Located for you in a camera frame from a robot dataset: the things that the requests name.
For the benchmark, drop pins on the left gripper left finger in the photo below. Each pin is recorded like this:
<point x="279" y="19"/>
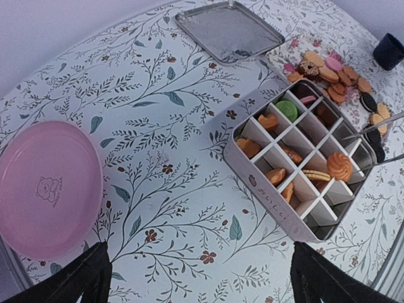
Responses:
<point x="86" y="279"/>

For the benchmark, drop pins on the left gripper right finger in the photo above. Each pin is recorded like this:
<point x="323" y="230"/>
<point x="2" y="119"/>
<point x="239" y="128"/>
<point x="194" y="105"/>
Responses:
<point x="316" y="279"/>

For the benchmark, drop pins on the yellow sandwich biscuit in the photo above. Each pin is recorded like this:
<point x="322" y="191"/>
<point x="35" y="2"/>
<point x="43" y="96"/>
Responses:
<point x="316" y="175"/>

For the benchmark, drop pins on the pink divided cookie tin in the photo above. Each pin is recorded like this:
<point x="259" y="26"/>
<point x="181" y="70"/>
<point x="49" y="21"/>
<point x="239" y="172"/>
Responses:
<point x="316" y="207"/>

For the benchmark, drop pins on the orange swirl cookie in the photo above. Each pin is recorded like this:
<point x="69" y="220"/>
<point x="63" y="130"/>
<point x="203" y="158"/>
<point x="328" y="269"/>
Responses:
<point x="249" y="147"/>

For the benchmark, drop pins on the green round cookie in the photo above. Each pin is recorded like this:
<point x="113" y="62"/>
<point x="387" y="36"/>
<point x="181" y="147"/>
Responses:
<point x="288" y="109"/>

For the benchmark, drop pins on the pink round cookie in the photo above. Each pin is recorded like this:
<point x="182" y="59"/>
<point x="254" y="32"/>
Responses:
<point x="308" y="100"/>

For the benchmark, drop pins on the metal serving tongs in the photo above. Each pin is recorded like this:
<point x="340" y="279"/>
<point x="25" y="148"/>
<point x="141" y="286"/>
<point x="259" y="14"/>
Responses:
<point x="377" y="126"/>

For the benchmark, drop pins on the pink plate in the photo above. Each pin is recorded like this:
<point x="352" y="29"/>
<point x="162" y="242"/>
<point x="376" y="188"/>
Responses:
<point x="51" y="189"/>

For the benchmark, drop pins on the black sandwich cookie right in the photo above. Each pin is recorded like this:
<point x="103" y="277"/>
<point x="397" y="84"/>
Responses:
<point x="379" y="152"/>

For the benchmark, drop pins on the black sandwich cookie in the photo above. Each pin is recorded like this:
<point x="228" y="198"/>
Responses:
<point x="373" y="137"/>
<point x="379" y="152"/>

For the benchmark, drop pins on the black sandwich cookie left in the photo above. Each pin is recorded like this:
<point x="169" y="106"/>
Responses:
<point x="373" y="137"/>

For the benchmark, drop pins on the floral tablecloth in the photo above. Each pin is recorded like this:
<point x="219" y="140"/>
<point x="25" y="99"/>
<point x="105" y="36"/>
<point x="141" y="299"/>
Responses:
<point x="180" y="225"/>

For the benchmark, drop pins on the chocolate sprinkle donut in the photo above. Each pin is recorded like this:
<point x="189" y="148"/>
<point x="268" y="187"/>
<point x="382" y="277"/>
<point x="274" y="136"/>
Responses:
<point x="308" y="69"/>

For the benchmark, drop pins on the floral cookie tray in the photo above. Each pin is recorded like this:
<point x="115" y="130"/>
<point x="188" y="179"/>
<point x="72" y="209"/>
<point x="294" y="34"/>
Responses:
<point x="339" y="87"/>

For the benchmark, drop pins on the pink sandwich cookie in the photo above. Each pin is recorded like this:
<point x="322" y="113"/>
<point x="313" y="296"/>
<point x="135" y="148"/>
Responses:
<point x="333" y="64"/>

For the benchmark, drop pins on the dark blue mug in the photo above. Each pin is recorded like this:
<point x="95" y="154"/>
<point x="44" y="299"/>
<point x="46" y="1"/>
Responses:
<point x="389" y="52"/>

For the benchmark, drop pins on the silver metal tray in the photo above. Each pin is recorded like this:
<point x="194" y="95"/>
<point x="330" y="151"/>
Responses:
<point x="229" y="32"/>

